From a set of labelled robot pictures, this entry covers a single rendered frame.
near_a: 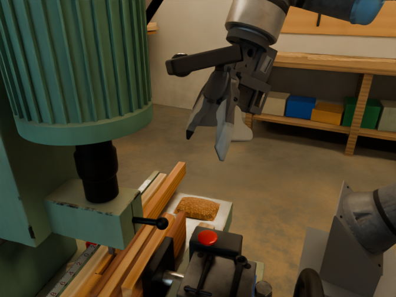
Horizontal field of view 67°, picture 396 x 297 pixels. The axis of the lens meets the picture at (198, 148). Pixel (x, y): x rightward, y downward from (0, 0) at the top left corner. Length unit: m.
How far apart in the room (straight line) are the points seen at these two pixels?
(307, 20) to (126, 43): 3.28
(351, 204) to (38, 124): 0.85
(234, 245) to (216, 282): 0.07
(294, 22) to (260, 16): 3.11
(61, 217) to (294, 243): 1.68
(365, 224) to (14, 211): 0.85
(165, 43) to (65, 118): 3.87
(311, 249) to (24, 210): 0.95
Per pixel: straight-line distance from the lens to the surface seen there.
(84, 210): 0.49
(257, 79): 0.50
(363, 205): 0.99
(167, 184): 0.75
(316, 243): 1.23
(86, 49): 0.33
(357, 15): 0.54
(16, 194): 0.50
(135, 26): 0.36
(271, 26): 0.50
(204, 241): 0.47
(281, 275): 1.83
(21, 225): 0.54
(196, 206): 0.71
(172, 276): 0.51
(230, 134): 0.44
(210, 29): 3.89
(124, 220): 0.47
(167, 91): 4.32
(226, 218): 0.70
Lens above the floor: 1.35
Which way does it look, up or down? 26 degrees down
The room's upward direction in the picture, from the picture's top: straight up
